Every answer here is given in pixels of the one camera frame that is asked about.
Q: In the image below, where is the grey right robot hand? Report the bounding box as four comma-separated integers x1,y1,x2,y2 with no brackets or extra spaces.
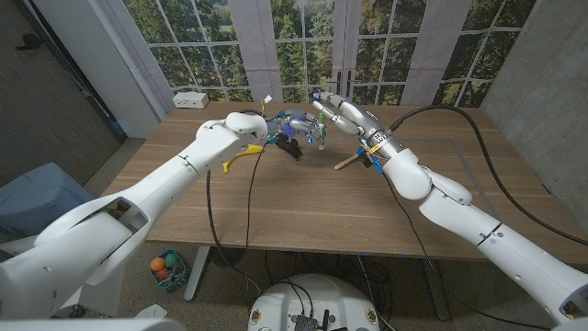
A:
311,90,405,160

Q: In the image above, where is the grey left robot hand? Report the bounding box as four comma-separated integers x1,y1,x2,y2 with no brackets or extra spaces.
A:
266,108,328,146

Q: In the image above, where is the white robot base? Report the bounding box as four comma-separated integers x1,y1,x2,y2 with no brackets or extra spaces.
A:
246,273,381,331

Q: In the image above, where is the yellow toy banana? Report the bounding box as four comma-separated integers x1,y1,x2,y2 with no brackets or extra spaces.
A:
222,143,265,175

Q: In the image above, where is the black hair claw clip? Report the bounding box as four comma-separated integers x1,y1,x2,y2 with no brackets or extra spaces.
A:
274,135,304,162

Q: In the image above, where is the colourful wooden maraca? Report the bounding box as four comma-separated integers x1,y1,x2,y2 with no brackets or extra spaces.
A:
334,154,359,171

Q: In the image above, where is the printed window backdrop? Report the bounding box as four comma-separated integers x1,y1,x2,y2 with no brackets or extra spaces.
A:
98,0,538,109

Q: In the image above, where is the white power box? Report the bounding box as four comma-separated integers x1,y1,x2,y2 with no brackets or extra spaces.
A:
172,91,210,109

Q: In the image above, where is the black round floor fan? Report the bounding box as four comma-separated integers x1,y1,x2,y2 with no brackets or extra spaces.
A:
209,246,247,268

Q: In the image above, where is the white table leg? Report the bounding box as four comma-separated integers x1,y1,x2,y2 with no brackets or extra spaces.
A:
183,245,211,303

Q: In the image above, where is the teal toy basket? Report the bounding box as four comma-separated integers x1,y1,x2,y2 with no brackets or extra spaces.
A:
149,249,192,292

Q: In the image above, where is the white crumpled cloth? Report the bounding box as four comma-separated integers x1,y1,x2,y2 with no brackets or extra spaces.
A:
135,303,169,321

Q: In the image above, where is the grey-blue storage bin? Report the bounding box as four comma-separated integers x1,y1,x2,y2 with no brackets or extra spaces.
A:
0,161,93,235

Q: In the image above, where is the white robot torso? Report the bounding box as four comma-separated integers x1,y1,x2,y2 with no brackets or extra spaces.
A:
0,318,187,331

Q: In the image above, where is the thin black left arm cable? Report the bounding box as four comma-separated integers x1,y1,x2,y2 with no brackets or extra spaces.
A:
245,142,270,252

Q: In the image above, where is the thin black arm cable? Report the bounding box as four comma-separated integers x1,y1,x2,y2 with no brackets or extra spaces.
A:
245,142,270,252
383,174,431,258

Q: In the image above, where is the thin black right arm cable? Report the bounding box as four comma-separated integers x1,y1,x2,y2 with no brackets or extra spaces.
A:
383,174,431,258

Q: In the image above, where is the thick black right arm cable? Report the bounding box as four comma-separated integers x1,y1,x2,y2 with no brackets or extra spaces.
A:
389,104,588,247

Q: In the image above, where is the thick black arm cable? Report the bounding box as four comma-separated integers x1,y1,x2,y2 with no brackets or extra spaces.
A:
205,108,264,295
389,104,588,247

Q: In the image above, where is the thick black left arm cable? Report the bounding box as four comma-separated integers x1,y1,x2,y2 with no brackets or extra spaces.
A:
205,108,264,295

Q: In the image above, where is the black door handle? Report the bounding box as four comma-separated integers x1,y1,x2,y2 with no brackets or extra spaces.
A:
16,32,45,51

